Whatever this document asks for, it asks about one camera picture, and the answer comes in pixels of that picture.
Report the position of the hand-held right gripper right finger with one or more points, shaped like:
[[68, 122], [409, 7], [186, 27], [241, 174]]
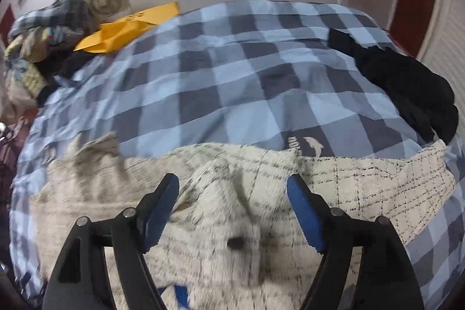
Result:
[[305, 208]]

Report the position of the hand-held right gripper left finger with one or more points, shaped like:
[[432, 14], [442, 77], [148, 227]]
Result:
[[160, 208]]

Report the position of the cream tweed checked garment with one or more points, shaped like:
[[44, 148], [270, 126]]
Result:
[[232, 208]]

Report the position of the pile of mixed clothes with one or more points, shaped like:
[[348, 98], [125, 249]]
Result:
[[40, 41]]

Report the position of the blue checked bed cover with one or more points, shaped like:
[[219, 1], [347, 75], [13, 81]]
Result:
[[218, 70]]

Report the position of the black clothing pile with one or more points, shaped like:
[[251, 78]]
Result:
[[407, 81]]

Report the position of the white radiator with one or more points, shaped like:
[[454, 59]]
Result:
[[445, 26]]

